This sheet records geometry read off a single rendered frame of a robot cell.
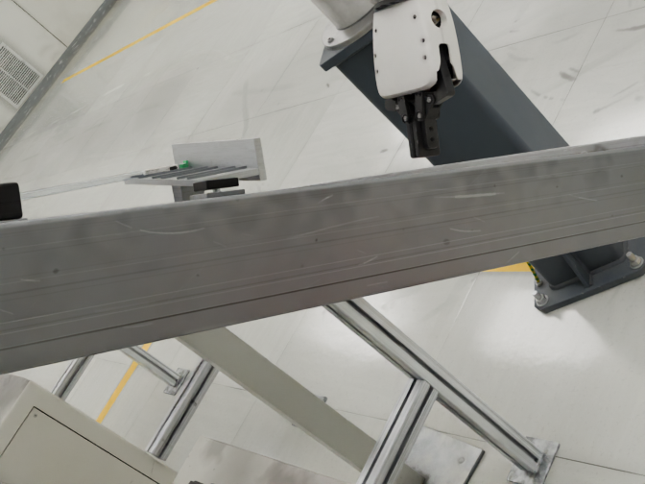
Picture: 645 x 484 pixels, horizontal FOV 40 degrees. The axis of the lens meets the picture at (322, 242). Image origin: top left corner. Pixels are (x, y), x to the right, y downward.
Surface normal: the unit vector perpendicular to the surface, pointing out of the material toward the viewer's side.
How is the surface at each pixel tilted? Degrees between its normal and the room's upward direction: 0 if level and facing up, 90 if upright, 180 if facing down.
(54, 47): 90
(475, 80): 90
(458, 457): 0
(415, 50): 45
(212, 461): 0
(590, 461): 0
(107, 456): 90
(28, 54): 90
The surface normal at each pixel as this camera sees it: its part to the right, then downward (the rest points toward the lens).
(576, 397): -0.67, -0.59
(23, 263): 0.57, -0.03
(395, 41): -0.80, 0.15
